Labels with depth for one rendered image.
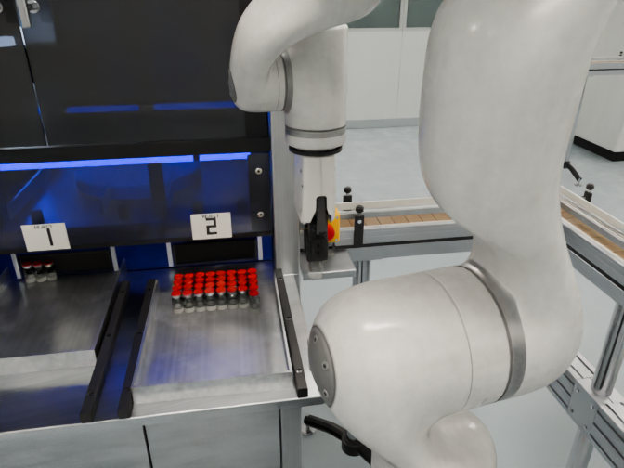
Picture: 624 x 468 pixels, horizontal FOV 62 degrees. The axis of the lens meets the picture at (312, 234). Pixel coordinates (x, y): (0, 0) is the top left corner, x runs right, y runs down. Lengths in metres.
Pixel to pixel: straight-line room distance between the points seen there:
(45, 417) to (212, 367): 0.27
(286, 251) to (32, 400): 0.57
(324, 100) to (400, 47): 5.31
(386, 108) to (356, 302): 5.68
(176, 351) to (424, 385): 0.68
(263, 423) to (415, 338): 1.14
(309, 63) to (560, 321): 0.42
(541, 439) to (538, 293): 1.78
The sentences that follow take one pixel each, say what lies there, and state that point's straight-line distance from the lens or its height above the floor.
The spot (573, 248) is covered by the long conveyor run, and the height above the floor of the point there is 0.89.
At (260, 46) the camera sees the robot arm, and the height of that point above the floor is 1.44.
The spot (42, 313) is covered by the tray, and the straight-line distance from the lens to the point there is 1.22.
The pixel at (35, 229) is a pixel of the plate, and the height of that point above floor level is 1.04.
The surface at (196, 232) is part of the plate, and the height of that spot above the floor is 1.01.
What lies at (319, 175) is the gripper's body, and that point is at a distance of 0.70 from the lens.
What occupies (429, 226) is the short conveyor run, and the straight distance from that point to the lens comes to 1.38.
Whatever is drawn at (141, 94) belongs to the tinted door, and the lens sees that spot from 1.09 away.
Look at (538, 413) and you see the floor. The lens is 2.29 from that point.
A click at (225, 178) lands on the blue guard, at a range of 1.11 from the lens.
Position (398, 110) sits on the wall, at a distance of 6.10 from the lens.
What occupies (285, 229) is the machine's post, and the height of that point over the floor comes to 1.00.
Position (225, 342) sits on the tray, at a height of 0.88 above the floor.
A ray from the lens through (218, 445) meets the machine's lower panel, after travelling 1.55.
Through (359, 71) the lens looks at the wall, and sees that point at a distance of 5.89.
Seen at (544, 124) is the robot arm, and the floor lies 1.42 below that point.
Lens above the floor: 1.50
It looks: 26 degrees down
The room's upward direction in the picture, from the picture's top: straight up
